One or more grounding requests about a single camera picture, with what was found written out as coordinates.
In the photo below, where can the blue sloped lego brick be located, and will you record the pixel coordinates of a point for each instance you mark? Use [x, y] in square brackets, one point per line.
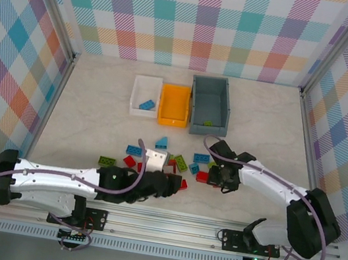
[162, 142]

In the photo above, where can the aluminium side rail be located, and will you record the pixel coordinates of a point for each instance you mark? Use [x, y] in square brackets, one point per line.
[48, 115]
[309, 142]

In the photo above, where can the dark red lego brick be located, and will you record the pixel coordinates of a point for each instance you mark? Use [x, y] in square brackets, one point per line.
[170, 169]

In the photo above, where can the aluminium frame post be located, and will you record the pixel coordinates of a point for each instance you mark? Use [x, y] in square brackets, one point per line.
[336, 47]
[60, 6]

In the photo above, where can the long red lego brick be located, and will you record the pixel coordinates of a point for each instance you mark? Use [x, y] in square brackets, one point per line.
[184, 184]

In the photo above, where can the grey plastic bin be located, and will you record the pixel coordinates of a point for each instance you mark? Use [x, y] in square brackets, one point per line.
[208, 102]

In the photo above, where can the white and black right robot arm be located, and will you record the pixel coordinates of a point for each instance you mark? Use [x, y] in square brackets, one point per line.
[272, 183]

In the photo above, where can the small red lego brick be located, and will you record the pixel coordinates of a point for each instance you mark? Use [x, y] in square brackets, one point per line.
[140, 165]

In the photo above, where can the small green lego brick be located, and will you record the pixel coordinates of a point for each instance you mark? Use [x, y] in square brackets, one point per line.
[208, 122]

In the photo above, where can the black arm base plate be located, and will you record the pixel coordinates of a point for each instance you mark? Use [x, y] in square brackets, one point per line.
[232, 240]
[97, 219]

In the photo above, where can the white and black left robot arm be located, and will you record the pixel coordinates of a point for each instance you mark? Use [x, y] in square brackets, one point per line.
[52, 179]

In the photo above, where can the small blue lego brick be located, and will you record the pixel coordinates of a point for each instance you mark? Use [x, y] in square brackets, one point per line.
[193, 168]

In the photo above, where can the white plastic bin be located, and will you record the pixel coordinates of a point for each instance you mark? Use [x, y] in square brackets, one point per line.
[141, 84]

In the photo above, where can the aluminium mounting rail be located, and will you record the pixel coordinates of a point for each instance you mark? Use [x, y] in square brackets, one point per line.
[161, 226]

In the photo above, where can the yellow plastic bin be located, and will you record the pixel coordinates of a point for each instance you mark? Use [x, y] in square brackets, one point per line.
[173, 103]

